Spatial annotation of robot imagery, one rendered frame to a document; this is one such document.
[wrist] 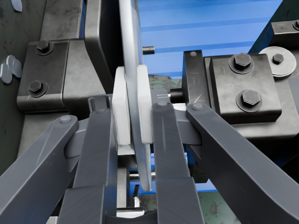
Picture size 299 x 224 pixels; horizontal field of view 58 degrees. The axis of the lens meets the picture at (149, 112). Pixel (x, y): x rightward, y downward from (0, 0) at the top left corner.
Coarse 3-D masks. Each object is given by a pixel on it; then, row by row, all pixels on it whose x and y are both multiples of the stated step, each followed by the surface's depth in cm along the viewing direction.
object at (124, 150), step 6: (120, 150) 41; (126, 150) 41; (132, 150) 41; (120, 156) 42; (126, 156) 42; (132, 156) 42; (120, 162) 45; (126, 162) 45; (132, 162) 45; (132, 168) 49
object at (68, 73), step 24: (96, 0) 20; (96, 24) 19; (120, 24) 29; (48, 48) 34; (72, 48) 34; (96, 48) 20; (120, 48) 28; (24, 72) 33; (48, 72) 33; (72, 72) 32; (96, 72) 32; (24, 96) 32; (48, 96) 31; (72, 96) 31
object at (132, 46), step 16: (128, 0) 18; (128, 16) 17; (128, 32) 17; (128, 48) 17; (128, 64) 18; (128, 80) 18; (128, 96) 18; (144, 144) 35; (144, 160) 21; (144, 176) 23
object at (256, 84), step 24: (216, 72) 38; (240, 72) 38; (264, 72) 38; (288, 72) 40; (216, 96) 38; (240, 96) 36; (264, 96) 36; (288, 96) 39; (240, 120) 37; (264, 120) 37; (288, 120) 38; (264, 144) 39
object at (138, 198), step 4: (136, 184) 31; (136, 188) 30; (136, 192) 29; (140, 192) 32; (136, 196) 28; (140, 196) 31; (136, 200) 30; (140, 200) 31; (136, 204) 30; (140, 204) 31
